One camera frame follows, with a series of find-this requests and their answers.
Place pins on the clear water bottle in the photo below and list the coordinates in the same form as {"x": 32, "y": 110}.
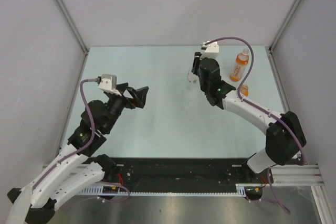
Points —
{"x": 192, "y": 78}

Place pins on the white slotted cable duct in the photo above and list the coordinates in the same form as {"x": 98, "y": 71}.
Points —
{"x": 201, "y": 190}

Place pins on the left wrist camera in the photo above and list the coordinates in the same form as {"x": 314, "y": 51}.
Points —
{"x": 108, "y": 84}

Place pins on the aluminium frame post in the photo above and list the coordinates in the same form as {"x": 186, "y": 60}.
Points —
{"x": 71, "y": 25}
{"x": 284, "y": 25}

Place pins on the large orange tea bottle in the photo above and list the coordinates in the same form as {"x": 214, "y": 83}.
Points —
{"x": 241, "y": 62}

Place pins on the small orange juice bottle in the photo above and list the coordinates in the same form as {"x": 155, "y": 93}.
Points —
{"x": 244, "y": 90}

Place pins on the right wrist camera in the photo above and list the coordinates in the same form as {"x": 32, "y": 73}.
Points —
{"x": 210, "y": 50}

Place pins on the left aluminium frame post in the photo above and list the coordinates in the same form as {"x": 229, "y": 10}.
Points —
{"x": 71, "y": 25}

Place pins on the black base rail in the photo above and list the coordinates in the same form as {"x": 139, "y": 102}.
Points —
{"x": 162, "y": 172}

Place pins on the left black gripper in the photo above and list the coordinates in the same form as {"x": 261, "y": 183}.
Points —
{"x": 138, "y": 95}

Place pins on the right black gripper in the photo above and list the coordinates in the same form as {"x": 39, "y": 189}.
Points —
{"x": 196, "y": 63}

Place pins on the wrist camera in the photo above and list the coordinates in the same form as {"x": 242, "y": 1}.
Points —
{"x": 108, "y": 84}
{"x": 210, "y": 50}

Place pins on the right aluminium frame post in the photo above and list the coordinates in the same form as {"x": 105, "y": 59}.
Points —
{"x": 284, "y": 25}

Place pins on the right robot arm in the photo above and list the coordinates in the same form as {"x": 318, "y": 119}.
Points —
{"x": 284, "y": 134}

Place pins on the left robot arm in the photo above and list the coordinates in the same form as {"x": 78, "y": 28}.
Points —
{"x": 38, "y": 201}

